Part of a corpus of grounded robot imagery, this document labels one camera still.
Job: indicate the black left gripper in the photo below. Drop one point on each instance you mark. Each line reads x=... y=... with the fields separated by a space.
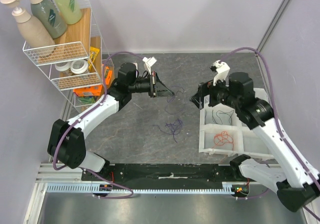
x=157 y=88

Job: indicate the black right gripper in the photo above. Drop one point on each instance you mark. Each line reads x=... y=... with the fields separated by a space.
x=204 y=93

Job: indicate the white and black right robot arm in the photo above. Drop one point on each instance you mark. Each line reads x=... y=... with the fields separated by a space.
x=297 y=182

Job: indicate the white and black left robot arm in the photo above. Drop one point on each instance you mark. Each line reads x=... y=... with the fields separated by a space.
x=67 y=138

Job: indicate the white compartment organizer tray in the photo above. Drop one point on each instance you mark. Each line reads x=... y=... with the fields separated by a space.
x=221 y=132

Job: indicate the orange box on shelf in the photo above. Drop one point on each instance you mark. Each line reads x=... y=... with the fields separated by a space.
x=108 y=75

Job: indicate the orange flat package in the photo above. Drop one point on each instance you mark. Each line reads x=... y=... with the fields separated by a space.
x=94 y=91

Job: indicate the green box on shelf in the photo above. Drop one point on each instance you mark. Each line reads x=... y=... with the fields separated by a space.
x=86 y=100

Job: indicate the yellow snack packet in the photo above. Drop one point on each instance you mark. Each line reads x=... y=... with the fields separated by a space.
x=93 y=53

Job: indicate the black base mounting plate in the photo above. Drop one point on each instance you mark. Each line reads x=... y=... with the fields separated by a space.
x=123 y=172

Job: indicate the light green bottle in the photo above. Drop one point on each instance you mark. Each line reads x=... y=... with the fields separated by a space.
x=70 y=10

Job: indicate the dark green pump bottle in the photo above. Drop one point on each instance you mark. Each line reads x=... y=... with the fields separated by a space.
x=47 y=13

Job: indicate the beige pump bottle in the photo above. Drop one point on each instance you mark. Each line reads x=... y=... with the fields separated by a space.
x=31 y=29

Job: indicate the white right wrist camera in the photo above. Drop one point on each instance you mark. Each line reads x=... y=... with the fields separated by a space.
x=221 y=69

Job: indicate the white wire shelf rack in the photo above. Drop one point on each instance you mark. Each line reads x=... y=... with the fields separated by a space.
x=73 y=45

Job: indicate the slotted white cable duct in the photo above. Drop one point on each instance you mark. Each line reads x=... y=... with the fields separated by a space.
x=160 y=186

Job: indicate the aluminium frame rail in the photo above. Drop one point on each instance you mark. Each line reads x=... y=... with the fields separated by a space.
x=47 y=174

